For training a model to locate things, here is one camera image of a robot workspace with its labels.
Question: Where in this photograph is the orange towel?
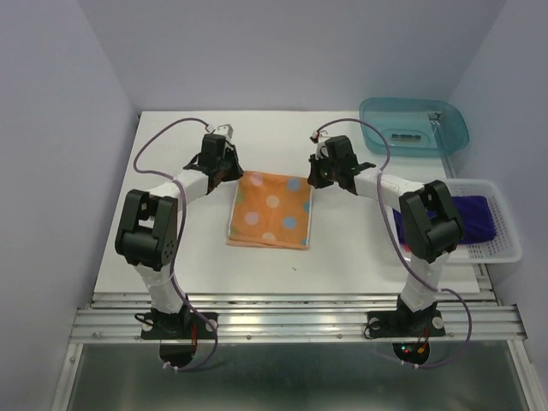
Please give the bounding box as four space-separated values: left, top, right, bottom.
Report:
227 171 313 250

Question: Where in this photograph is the purple towel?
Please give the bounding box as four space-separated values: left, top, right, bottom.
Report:
393 196 497 248

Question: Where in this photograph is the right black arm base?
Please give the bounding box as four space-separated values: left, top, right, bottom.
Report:
364 307 446 366

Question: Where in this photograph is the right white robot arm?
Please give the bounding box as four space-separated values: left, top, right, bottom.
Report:
307 135 464 334

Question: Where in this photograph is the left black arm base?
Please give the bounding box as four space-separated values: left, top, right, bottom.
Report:
134 306 218 372

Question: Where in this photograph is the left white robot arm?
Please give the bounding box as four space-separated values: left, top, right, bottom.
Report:
115 124 243 337

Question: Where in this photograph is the blue plastic tub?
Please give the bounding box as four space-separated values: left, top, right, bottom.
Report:
359 98 469 158

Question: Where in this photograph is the white perforated basket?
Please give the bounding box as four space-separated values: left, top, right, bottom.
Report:
387 178 524 265

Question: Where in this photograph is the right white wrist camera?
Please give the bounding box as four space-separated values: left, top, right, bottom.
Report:
310 130 330 159

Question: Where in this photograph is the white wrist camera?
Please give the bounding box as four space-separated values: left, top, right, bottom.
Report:
310 130 330 159
206 124 234 140

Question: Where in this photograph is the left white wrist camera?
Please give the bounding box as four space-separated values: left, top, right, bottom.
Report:
206 124 234 140

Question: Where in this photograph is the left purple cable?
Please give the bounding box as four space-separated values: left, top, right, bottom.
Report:
134 118 219 373

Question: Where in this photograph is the purple cable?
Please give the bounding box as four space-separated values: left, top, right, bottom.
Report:
311 119 474 370
134 118 219 373

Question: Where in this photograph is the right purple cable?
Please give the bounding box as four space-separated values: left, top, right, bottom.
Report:
311 119 474 370

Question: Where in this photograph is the aluminium mounting rail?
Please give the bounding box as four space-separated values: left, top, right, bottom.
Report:
69 291 527 344

